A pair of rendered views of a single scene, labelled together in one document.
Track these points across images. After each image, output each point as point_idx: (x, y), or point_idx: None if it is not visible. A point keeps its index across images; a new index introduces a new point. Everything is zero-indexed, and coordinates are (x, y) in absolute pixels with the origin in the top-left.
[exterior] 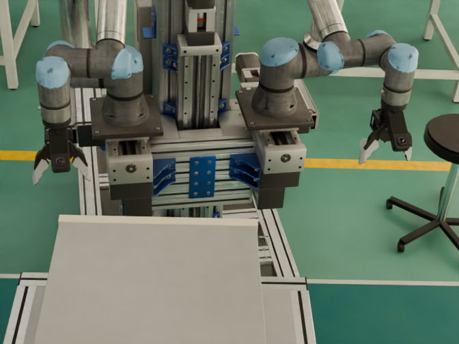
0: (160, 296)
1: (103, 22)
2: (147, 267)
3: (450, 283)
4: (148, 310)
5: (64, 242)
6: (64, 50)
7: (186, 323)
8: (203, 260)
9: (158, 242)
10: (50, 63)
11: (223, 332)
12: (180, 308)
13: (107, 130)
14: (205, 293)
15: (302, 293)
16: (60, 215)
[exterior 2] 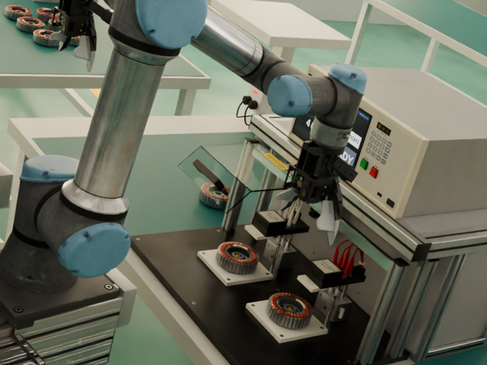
0: (427, 98)
1: (244, 34)
2: (412, 103)
3: (38, 150)
4: (442, 101)
5: (443, 135)
6: (302, 73)
7: (432, 90)
8: (375, 84)
9: (385, 100)
10: (352, 69)
11: (419, 79)
12: (424, 91)
13: (96, 278)
14: (401, 84)
15: (271, 116)
16: (423, 139)
